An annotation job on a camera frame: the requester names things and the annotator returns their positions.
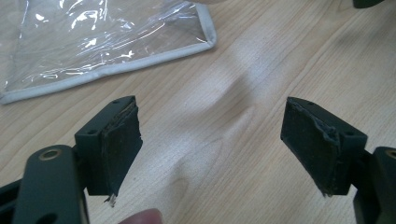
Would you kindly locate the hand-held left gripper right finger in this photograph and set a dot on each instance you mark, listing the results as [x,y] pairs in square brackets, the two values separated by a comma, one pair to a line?
[314,146]

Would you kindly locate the clear plastic bag grey trim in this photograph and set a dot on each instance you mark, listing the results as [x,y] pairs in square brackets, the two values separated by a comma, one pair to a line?
[93,43]

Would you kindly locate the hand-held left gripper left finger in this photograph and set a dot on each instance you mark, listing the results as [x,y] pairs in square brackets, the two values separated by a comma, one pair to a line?
[99,155]

